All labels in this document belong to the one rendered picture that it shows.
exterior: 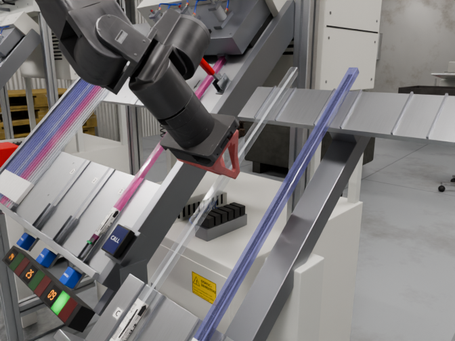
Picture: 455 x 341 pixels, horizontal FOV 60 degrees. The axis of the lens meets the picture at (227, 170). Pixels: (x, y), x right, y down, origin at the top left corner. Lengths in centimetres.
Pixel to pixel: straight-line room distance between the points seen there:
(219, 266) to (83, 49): 64
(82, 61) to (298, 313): 41
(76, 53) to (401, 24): 1030
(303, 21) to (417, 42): 958
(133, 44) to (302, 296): 37
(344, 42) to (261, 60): 35
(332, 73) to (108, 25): 77
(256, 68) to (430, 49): 962
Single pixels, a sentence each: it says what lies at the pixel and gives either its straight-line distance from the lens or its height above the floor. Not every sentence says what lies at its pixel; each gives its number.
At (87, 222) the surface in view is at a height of 76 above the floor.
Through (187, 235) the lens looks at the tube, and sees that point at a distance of 54.
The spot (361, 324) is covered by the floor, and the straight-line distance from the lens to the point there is 190.
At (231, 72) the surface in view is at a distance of 88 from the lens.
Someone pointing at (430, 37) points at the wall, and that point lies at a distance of 1043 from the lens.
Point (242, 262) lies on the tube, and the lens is 47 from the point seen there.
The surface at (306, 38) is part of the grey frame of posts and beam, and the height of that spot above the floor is 113.
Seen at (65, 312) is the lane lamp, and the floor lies 65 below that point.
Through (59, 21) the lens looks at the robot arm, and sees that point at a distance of 48.
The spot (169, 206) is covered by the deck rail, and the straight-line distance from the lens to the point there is 74.
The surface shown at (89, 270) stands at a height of 73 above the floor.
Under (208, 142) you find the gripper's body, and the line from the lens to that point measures 49.
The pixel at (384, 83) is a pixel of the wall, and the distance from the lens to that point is 1069.
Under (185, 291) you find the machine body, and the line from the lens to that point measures 110.
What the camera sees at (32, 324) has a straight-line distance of 197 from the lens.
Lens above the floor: 107
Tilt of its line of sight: 15 degrees down
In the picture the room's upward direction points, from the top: straight up
